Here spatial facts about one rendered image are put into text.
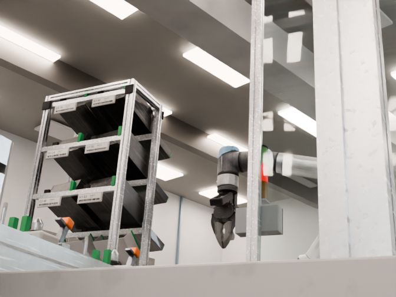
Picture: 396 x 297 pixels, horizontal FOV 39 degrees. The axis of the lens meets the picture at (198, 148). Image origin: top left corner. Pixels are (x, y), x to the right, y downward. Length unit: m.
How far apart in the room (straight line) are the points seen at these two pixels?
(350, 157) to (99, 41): 8.17
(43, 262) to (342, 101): 0.50
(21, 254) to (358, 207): 0.50
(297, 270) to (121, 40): 8.12
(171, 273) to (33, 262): 0.43
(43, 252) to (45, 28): 7.77
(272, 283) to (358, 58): 0.18
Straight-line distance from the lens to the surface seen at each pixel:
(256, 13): 1.76
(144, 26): 8.05
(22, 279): 0.45
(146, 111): 1.87
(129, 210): 1.72
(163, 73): 9.09
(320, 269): 0.34
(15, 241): 0.76
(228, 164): 1.95
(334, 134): 0.40
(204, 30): 5.97
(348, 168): 0.40
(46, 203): 1.76
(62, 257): 0.82
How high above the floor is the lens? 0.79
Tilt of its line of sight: 23 degrees up
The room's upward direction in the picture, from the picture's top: 4 degrees clockwise
